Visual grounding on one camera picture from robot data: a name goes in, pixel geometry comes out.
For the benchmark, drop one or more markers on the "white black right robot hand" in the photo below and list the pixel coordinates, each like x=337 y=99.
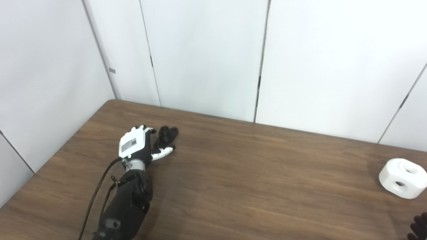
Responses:
x=419 y=228

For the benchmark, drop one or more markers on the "black flanged holder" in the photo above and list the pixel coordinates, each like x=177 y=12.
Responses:
x=166 y=135

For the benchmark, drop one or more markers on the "round white piece with holes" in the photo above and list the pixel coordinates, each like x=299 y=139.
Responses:
x=402 y=178

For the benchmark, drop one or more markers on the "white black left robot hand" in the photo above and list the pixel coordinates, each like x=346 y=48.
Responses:
x=132 y=144

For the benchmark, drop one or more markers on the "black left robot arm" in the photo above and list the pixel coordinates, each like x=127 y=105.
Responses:
x=128 y=203

